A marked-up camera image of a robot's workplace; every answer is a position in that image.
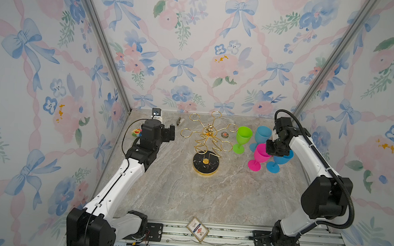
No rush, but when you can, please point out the aluminium corner post right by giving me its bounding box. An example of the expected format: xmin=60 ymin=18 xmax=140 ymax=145
xmin=293 ymin=0 xmax=380 ymax=118

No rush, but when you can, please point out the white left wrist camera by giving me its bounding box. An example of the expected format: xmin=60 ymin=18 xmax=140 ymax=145
xmin=151 ymin=108 xmax=163 ymax=123

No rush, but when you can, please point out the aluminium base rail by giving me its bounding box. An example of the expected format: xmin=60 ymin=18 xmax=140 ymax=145
xmin=59 ymin=211 xmax=351 ymax=246

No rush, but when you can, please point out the aluminium corner post left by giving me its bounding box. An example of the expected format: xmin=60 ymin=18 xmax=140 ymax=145
xmin=82 ymin=0 xmax=132 ymax=115

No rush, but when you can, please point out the small framed card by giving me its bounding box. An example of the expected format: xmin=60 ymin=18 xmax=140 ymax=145
xmin=186 ymin=217 xmax=209 ymax=243

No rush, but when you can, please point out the cyan wine glass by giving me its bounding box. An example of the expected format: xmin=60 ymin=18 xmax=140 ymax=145
xmin=266 ymin=150 xmax=294 ymax=174

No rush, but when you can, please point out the light blue wine glass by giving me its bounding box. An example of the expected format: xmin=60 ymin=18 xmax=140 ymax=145
xmin=249 ymin=126 xmax=273 ymax=152

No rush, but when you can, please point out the small beige tape dispenser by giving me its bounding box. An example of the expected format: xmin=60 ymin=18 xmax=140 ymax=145
xmin=176 ymin=118 xmax=185 ymax=126

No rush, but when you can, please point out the green wine glass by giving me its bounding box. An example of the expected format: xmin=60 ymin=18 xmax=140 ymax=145
xmin=232 ymin=126 xmax=253 ymax=155

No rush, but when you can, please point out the aluminium corner post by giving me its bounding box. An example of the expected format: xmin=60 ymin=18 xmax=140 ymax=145
xmin=82 ymin=0 xmax=132 ymax=115
xmin=293 ymin=0 xmax=380 ymax=118

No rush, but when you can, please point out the rainbow flower plush toy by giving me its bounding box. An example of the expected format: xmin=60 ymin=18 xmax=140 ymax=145
xmin=132 ymin=129 xmax=142 ymax=137

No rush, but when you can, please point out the magenta wine glass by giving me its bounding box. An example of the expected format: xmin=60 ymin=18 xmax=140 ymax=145
xmin=248 ymin=143 xmax=271 ymax=172

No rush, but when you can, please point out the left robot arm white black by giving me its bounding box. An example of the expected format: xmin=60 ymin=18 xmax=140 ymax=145
xmin=66 ymin=118 xmax=176 ymax=246

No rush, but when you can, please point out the gold wire glass rack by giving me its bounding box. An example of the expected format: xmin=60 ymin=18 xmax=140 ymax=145
xmin=180 ymin=111 xmax=238 ymax=177

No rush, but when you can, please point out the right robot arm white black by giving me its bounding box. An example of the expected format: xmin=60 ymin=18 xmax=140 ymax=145
xmin=249 ymin=111 xmax=355 ymax=246

